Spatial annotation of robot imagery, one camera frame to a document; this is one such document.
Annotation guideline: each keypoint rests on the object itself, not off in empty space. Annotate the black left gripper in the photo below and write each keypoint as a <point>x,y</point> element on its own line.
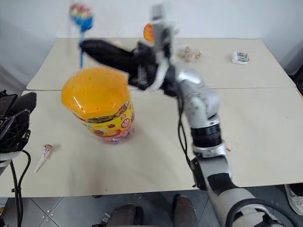
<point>13,132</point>

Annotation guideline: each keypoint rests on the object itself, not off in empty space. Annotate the small red white wrapper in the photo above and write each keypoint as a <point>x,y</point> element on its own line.
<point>229,148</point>

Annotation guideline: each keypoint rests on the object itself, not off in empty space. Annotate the white sneaker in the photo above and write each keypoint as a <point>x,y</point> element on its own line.
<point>296,198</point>

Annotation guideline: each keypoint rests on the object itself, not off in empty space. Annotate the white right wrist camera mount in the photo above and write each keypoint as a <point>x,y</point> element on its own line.
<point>163,47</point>

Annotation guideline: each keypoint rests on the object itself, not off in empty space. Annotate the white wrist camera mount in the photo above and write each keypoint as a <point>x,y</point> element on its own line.
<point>7,160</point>
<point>163,47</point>

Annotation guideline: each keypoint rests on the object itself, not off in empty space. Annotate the white wrapped lollipop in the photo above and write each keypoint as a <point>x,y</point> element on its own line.
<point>45,153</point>

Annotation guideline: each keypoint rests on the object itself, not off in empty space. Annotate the yellow label lollipop jar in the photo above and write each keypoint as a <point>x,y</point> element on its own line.
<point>113,127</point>

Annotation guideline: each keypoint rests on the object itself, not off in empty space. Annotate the dark rounded shape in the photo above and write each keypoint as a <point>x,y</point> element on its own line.
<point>185,210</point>
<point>126,216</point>

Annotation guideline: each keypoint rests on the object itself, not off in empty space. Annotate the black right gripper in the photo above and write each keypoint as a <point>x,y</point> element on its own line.
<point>143,63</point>

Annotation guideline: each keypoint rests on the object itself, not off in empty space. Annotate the small white box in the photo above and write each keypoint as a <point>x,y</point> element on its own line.
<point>240,57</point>

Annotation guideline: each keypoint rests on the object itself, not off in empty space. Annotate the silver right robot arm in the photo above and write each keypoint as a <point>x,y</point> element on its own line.
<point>203,99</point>

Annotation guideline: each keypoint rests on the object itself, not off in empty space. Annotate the blue lollipop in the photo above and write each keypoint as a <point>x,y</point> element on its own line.
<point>81,16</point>

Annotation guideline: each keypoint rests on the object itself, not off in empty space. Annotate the orange perforated jar lid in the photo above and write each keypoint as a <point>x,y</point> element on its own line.
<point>94,92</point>

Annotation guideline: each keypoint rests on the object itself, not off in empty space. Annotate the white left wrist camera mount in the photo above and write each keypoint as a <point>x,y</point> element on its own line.
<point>7,160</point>

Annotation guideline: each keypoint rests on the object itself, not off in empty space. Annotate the orange round object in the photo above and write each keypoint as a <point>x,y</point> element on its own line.
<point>149,32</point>

